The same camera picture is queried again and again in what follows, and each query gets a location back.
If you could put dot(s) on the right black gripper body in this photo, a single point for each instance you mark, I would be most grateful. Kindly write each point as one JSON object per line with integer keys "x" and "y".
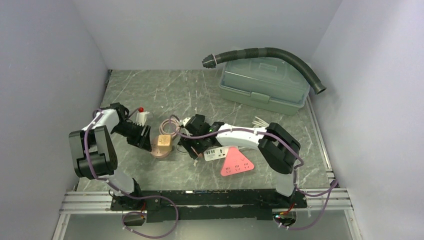
{"x": 196, "y": 143}

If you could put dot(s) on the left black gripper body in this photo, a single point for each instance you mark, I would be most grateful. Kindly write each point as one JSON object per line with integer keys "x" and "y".
{"x": 132, "y": 131}

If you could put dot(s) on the round pink power socket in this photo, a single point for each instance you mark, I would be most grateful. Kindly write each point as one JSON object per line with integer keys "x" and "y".
{"x": 160, "y": 152}

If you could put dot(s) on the tan cube socket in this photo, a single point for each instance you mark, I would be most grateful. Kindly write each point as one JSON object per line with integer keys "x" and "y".
{"x": 164, "y": 142}

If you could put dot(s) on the pink triangular power strip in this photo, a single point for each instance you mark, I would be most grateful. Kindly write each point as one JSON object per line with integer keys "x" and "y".
{"x": 235, "y": 162}

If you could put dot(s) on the white power strip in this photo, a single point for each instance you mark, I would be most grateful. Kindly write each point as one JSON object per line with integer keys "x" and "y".
{"x": 216, "y": 153}

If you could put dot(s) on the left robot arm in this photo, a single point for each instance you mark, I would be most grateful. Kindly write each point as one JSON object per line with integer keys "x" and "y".
{"x": 93, "y": 153}

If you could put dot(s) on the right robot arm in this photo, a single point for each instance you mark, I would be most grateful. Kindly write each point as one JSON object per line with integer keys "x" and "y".
{"x": 279, "y": 149}

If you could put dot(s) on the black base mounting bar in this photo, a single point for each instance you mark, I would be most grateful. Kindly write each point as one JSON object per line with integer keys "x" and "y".
{"x": 168, "y": 205}

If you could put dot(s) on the green plastic storage box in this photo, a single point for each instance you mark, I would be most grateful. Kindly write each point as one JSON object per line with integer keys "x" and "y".
{"x": 264, "y": 83}

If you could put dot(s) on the aluminium frame rail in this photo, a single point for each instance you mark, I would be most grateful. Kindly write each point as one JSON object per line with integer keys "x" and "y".
{"x": 100, "y": 202}

